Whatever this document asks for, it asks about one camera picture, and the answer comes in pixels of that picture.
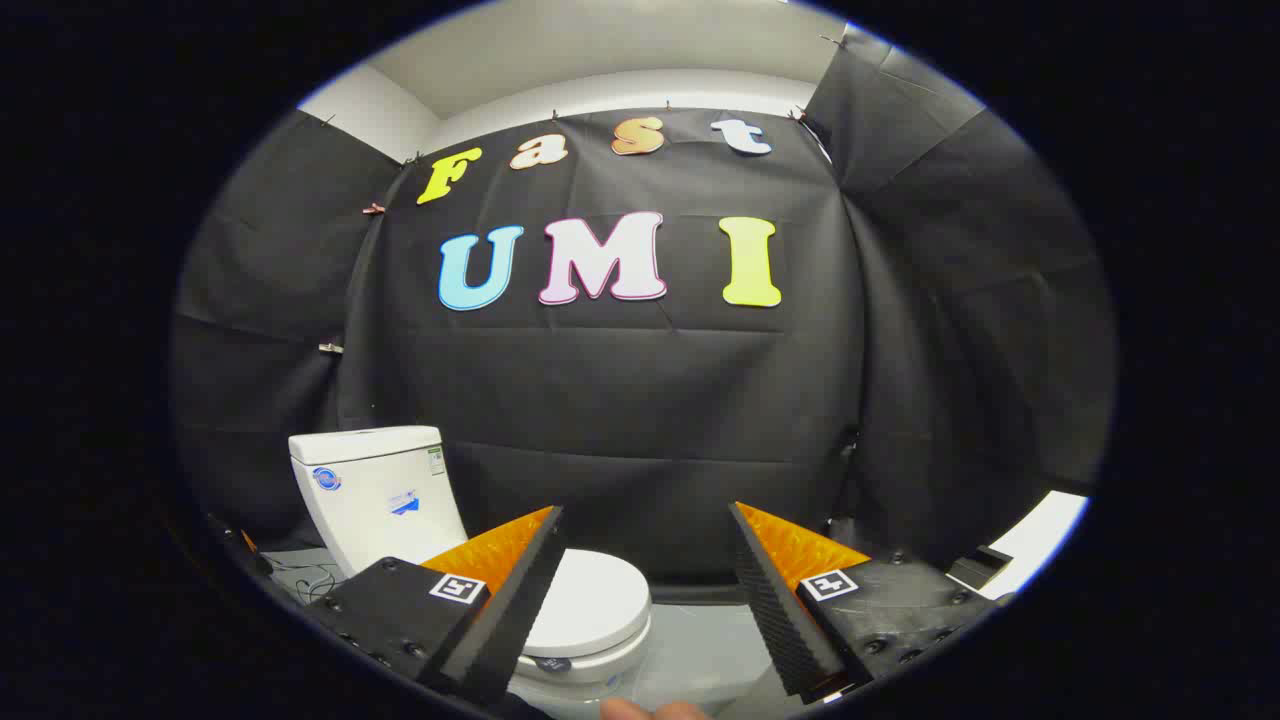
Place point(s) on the white ceramic toilet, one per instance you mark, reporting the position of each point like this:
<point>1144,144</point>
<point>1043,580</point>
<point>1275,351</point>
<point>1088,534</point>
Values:
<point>380,500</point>

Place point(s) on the small black box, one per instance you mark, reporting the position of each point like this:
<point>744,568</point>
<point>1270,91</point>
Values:
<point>975,568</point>

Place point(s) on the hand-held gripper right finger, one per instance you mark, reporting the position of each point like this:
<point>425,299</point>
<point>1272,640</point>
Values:
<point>785,625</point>

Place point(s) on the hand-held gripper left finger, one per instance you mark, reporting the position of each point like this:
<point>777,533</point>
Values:
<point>510,625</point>

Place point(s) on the black backdrop cloth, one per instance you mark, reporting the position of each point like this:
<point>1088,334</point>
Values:
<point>640,400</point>

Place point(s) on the white toilet lid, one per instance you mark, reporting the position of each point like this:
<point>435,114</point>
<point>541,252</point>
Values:
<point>600,600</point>

